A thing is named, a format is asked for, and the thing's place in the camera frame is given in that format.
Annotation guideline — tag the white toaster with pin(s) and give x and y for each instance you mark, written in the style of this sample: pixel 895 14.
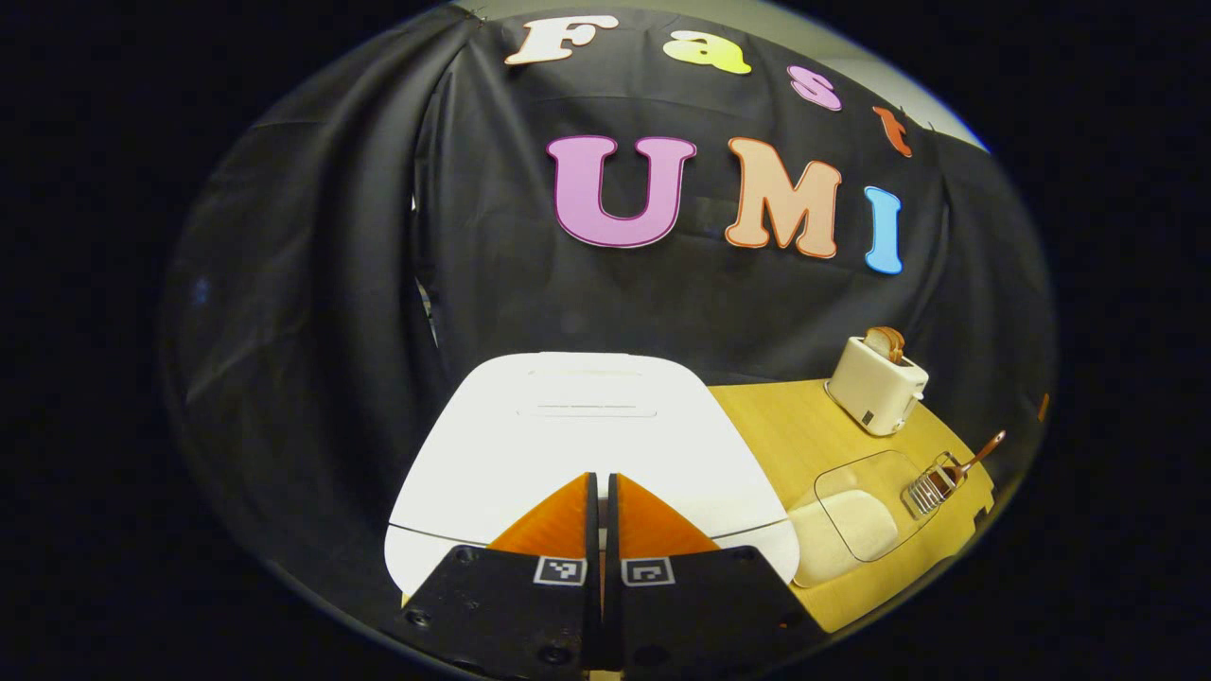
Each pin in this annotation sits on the white toaster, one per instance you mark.
pixel 875 388

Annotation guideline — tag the clear plastic box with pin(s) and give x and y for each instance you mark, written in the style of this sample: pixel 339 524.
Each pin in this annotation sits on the clear plastic box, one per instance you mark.
pixel 880 478

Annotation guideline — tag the white rice cooker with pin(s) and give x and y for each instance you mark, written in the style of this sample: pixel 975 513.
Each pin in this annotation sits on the white rice cooker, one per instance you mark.
pixel 530 445

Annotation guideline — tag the brown wooden spoon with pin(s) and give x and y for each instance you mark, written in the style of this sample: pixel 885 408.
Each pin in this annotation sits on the brown wooden spoon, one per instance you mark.
pixel 979 454

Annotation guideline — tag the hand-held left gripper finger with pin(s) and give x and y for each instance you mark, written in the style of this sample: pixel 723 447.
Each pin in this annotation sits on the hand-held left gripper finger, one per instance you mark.
pixel 592 530
pixel 612 530

